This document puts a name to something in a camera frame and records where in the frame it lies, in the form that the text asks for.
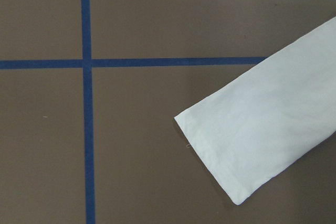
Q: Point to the white long-sleeve printed shirt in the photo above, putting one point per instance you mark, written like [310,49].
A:
[256,126]

